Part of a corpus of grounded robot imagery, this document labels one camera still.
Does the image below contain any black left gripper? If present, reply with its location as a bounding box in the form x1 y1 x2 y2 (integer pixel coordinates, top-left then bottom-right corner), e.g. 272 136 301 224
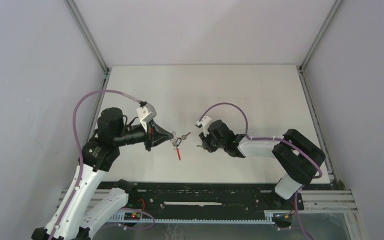
114 118 174 151

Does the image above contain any red-handled metal key holder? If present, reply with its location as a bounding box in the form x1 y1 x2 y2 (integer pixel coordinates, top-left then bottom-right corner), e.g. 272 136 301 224
170 131 183 161

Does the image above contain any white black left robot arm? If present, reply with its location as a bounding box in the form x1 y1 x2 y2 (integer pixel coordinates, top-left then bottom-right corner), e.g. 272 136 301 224
31 103 174 240

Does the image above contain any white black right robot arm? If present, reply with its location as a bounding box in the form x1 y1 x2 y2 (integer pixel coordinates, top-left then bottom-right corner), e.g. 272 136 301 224
195 118 326 209

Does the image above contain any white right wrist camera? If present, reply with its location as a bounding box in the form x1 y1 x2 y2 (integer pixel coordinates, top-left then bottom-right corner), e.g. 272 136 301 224
195 115 212 137

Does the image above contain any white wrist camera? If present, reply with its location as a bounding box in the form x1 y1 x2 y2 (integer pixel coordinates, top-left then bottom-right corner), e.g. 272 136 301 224
136 102 157 132
195 115 212 137

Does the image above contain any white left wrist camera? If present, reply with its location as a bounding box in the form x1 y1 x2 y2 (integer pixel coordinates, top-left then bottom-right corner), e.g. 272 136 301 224
136 102 157 132

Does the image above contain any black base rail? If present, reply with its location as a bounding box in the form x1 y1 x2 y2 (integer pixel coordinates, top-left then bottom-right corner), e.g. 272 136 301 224
127 182 304 221

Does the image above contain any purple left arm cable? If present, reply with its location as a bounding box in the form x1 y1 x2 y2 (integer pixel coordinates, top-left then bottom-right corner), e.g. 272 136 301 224
46 89 156 240

